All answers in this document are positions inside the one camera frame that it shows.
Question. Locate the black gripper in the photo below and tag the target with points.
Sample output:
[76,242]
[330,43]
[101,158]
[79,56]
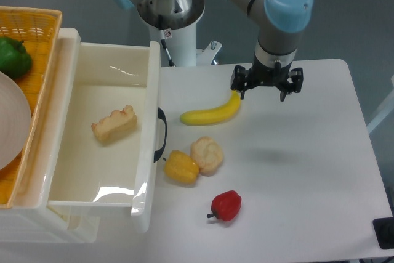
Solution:
[288,82]

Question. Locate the white drawer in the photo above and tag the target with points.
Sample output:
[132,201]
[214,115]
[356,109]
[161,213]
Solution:
[109,147]

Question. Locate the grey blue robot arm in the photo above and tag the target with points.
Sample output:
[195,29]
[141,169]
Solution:
[281,25]

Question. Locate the white drawer cabinet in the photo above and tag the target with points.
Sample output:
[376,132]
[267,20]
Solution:
[31,219]

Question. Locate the yellow banana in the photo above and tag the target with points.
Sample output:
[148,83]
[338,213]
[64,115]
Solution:
[213,115]

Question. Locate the round bread bun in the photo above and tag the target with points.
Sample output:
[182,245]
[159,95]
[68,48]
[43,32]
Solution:
[207,154]

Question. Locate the yellow bell pepper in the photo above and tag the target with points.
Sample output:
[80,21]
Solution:
[181,167]

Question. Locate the red bell pepper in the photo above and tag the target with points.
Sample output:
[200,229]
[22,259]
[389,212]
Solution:
[225,206]

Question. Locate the toast bread slice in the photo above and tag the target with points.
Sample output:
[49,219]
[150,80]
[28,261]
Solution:
[117,121]

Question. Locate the black device at edge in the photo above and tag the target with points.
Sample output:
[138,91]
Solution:
[384,228]

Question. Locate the yellow woven basket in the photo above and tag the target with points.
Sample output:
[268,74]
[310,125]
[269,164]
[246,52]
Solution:
[38,28]

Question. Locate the green bell pepper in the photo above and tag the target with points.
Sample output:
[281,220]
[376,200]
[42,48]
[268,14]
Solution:
[15,60]

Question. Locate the beige round plate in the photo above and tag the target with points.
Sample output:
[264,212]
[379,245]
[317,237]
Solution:
[15,120]

